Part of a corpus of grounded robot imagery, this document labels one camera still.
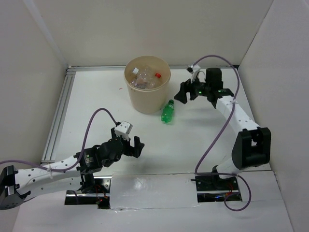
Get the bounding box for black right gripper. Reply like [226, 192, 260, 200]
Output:
[174, 72, 211, 104]

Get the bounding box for green plastic bottle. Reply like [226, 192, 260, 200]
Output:
[160, 100, 174, 124]

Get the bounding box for long red label bottle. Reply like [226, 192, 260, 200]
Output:
[149, 73, 161, 89]

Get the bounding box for crushed clear bottle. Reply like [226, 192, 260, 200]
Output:
[130, 66, 155, 89]

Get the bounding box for clear bottle white cap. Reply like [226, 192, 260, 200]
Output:
[132, 68, 139, 75]

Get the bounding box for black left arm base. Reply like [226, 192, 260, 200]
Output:
[64, 174, 112, 209]

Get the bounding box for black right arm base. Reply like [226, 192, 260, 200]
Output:
[191, 175, 242, 203]

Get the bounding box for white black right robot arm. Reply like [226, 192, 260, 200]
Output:
[174, 65, 271, 189]

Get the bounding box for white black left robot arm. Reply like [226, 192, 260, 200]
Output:
[0, 129, 144, 210]

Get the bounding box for beige plastic bin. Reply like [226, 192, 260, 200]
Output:
[124, 56, 171, 114]

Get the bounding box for white foil cover sheet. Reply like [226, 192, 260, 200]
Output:
[110, 174, 198, 209]

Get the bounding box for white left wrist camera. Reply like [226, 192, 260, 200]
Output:
[114, 121, 133, 141]

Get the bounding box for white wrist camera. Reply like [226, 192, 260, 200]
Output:
[187, 64, 201, 83]
[114, 121, 133, 141]

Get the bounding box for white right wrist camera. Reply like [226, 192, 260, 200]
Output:
[187, 64, 201, 83]

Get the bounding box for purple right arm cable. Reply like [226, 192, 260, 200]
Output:
[195, 55, 253, 212]

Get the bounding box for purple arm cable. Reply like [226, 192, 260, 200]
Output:
[195, 55, 253, 212]
[0, 108, 120, 205]

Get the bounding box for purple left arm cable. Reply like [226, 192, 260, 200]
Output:
[0, 108, 120, 205]

